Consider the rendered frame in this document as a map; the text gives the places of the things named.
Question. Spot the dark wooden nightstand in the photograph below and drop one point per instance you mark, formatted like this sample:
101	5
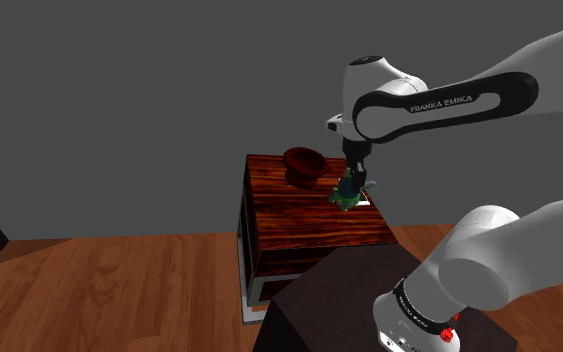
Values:
305	219

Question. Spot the dark red bowl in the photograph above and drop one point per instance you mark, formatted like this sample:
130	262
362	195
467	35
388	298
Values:
304	164

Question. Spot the dark robot stand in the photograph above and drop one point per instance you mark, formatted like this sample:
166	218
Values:
339	302

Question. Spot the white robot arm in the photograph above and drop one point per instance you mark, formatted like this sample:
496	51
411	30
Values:
486	253

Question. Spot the white flat card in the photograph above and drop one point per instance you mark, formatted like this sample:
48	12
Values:
362	201

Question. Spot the green figure toy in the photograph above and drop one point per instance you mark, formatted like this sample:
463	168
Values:
345	194

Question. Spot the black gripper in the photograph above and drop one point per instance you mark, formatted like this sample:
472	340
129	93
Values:
355	152

